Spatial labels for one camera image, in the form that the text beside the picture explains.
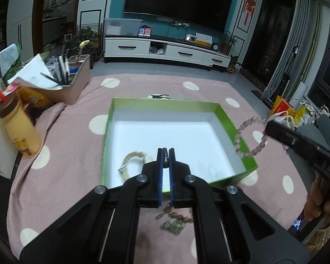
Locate cream chunky wristwatch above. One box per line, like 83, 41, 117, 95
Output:
118, 151, 154, 182

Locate green gift box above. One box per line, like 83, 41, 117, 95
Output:
101, 98, 258, 188

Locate pink crystal bead bracelet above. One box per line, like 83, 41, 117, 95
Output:
233, 116, 269, 159

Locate pink desk organizer tray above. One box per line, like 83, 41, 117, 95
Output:
32, 53, 92, 106

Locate white paper sheets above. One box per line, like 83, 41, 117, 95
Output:
8, 54, 62, 90

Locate white TV cabinet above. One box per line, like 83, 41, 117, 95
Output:
104, 36, 231, 68

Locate white plastic shopping bag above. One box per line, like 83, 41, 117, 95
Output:
267, 111, 295, 130

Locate jade pendant bead necklace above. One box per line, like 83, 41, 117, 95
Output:
155, 202, 195, 237

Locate orange paper bag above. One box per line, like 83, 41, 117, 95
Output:
269, 95, 296, 117

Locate pink polka dot tablecloth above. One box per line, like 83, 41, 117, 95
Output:
6, 74, 308, 263

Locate tan knitted sleeve forearm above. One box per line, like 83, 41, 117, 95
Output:
303, 176, 330, 257

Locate yellow bear bottle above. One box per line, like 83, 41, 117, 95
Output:
0, 93, 42, 158

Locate clear plastic storage bin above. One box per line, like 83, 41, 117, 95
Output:
104, 18, 142, 36

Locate black wall television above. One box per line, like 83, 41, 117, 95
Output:
124, 0, 232, 32

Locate potted green plant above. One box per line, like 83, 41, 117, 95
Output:
221, 31, 237, 55

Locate yellow snack bag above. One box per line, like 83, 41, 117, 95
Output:
18, 85, 53, 109

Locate right red chinese knot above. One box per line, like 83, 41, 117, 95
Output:
243, 0, 256, 25

